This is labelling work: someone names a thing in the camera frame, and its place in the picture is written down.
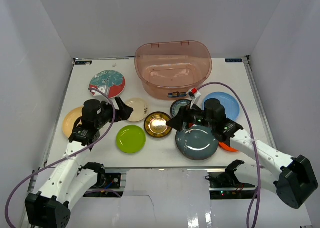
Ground pink translucent plastic bin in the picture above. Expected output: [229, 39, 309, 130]
[134, 40, 213, 100]

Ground gold brown patterned plate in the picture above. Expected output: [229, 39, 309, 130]
[143, 111, 172, 139]

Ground lime green plate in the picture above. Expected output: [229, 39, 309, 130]
[116, 125, 146, 154]

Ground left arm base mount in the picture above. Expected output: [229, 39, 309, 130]
[82, 162, 123, 198]

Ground dark grey-blue large plate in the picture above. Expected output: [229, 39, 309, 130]
[175, 124, 219, 161]

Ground cream plate black flowers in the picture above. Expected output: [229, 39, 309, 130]
[125, 97, 149, 123]

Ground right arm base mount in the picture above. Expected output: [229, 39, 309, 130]
[205, 160, 256, 200]

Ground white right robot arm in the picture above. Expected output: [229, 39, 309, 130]
[166, 99, 319, 209]

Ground red teal floral plate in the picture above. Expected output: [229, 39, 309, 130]
[89, 70, 126, 99]

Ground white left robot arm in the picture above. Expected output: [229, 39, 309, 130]
[25, 97, 134, 228]

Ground right blue corner label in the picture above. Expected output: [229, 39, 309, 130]
[225, 58, 243, 63]

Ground blue corner label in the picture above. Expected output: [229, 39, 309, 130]
[74, 60, 92, 66]
[225, 58, 243, 63]

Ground light blue plate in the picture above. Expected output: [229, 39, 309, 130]
[202, 92, 240, 121]

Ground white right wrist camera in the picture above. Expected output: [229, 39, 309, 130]
[187, 88, 201, 109]

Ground blue white porcelain plate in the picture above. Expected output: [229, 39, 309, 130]
[170, 99, 191, 117]

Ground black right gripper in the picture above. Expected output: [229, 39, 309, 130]
[166, 100, 215, 132]

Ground pale orange bear plate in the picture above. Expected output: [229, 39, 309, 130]
[62, 106, 83, 138]

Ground left blue corner label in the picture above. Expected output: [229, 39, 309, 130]
[74, 60, 92, 66]

